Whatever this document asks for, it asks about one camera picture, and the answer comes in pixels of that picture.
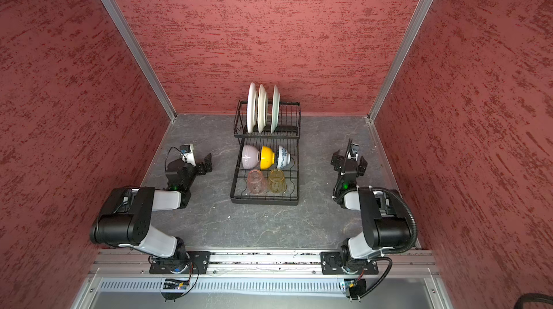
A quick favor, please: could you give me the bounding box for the pink glass cup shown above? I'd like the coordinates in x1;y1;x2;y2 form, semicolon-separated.
246;169;267;195

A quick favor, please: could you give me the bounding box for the blue floral porcelain bowl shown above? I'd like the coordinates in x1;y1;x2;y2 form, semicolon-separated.
276;146;291;169

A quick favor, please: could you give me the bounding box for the yellow bowl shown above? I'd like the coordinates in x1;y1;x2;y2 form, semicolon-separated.
259;146;275;170

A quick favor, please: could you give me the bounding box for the amber glass cup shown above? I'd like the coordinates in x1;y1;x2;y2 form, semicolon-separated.
268;169;287;194

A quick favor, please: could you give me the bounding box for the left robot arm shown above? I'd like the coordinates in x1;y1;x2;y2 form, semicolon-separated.
89;153;213;264

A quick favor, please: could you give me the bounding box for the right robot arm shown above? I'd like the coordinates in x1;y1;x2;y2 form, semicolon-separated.
331;151;418;271

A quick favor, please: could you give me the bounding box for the lavender ceramic bowl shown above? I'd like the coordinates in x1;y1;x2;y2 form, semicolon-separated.
241;145;261;169

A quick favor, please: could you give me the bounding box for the white plate left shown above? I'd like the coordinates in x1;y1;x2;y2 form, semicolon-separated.
246;82;258;133

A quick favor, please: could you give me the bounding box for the white plate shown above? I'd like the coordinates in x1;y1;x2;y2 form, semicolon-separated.
257;84;268;133
246;82;258;133

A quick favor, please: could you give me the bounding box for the pale green plate right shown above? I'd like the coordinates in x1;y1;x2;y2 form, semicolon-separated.
271;86;280;133

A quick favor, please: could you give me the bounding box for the white plate middle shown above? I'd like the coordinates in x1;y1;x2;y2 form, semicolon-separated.
257;84;268;133

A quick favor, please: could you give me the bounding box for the right corner aluminium profile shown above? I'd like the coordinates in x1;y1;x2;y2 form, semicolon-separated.
368;0;434;123

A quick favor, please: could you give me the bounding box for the corner aluminium profile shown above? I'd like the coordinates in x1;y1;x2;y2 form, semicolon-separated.
368;0;434;123
101;0;178;123

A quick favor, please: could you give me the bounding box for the left corner aluminium profile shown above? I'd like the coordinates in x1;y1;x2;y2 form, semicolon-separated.
101;0;178;123

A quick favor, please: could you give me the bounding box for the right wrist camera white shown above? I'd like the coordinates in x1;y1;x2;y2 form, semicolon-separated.
346;138;359;162

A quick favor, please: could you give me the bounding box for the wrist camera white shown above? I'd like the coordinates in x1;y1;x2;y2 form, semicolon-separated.
179;144;196;166
346;138;359;162

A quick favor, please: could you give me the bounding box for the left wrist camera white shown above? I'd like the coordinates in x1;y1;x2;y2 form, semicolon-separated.
179;144;196;166

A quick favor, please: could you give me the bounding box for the black wire dish rack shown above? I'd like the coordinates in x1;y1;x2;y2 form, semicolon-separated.
230;100;301;206

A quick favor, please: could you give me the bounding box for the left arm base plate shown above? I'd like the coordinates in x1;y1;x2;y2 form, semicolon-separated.
149;251;212;276

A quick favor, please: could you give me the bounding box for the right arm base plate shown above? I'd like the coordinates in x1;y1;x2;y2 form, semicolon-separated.
320;251;379;275

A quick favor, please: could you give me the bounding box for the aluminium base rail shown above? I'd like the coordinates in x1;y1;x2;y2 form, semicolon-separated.
86;248;442;278

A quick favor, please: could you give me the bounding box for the white slotted cable duct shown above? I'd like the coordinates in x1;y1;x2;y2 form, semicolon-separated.
98;277;345;297

